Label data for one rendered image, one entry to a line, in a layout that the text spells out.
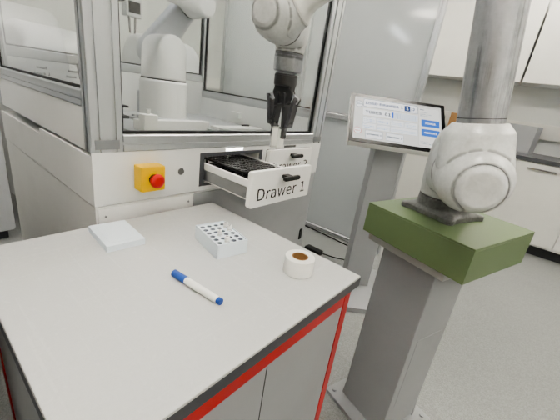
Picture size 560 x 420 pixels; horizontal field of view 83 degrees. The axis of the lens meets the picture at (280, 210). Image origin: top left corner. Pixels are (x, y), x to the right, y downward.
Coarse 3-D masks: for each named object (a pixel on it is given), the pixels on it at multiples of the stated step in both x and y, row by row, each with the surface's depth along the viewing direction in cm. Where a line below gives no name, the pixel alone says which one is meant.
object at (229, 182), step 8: (208, 168) 105; (216, 168) 102; (208, 176) 105; (216, 176) 103; (224, 176) 100; (232, 176) 98; (240, 176) 97; (216, 184) 103; (224, 184) 101; (232, 184) 98; (240, 184) 96; (232, 192) 99; (240, 192) 96
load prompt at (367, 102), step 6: (366, 102) 175; (372, 102) 175; (378, 102) 175; (384, 102) 176; (390, 102) 176; (384, 108) 174; (390, 108) 174; (396, 108) 175; (402, 108) 175; (408, 108) 175; (414, 108) 175
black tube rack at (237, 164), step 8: (208, 160) 110; (216, 160) 109; (224, 160) 111; (232, 160) 113; (240, 160) 115; (248, 160) 116; (256, 160) 118; (224, 168) 108; (232, 168) 103; (240, 168) 103; (248, 168) 105
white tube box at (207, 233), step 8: (200, 224) 83; (208, 224) 85; (216, 224) 86; (200, 232) 81; (208, 232) 81; (216, 232) 82; (224, 232) 81; (232, 232) 83; (200, 240) 81; (208, 240) 78; (216, 240) 78; (232, 240) 79; (240, 240) 79; (208, 248) 78; (216, 248) 75; (224, 248) 76; (232, 248) 77; (240, 248) 79; (216, 256) 75; (224, 256) 76
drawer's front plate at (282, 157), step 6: (270, 150) 126; (276, 150) 128; (282, 150) 131; (288, 150) 134; (294, 150) 137; (300, 150) 140; (306, 150) 144; (270, 156) 127; (276, 156) 129; (282, 156) 132; (288, 156) 135; (306, 156) 145; (276, 162) 131; (282, 162) 134; (288, 162) 137; (294, 162) 140
